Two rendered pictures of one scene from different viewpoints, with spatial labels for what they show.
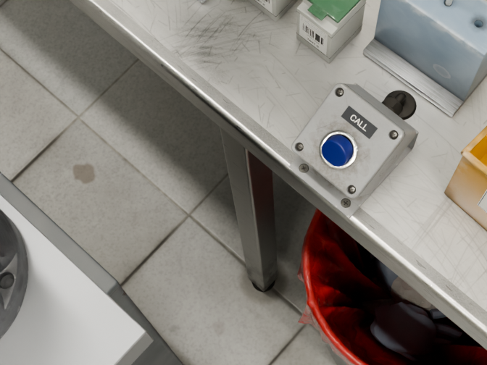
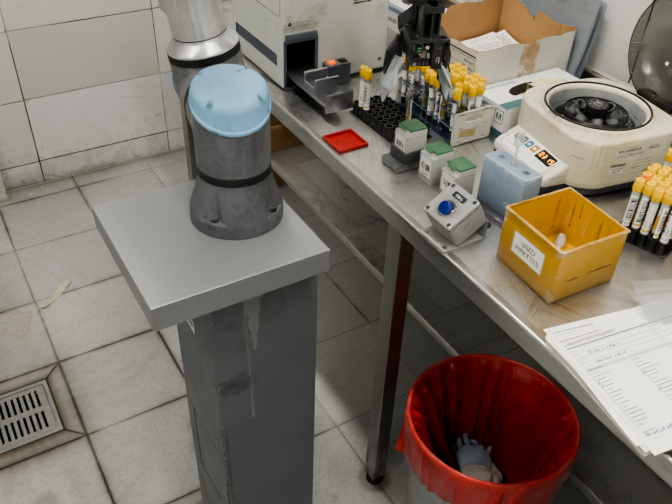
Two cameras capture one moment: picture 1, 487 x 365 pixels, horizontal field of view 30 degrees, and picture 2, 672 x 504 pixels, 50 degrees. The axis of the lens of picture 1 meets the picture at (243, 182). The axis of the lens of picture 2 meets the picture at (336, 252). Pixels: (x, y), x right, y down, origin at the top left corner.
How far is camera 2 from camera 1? 73 cm
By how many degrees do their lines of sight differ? 33
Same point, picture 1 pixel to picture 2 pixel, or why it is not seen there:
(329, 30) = (455, 176)
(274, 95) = (420, 207)
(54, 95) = not seen: hidden behind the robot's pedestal
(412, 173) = (481, 246)
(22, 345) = (268, 240)
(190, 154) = (349, 393)
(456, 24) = (515, 171)
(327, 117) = (444, 195)
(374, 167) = (462, 215)
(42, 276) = (287, 222)
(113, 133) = not seen: hidden behind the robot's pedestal
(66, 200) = not seen: hidden behind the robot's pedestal
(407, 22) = (493, 176)
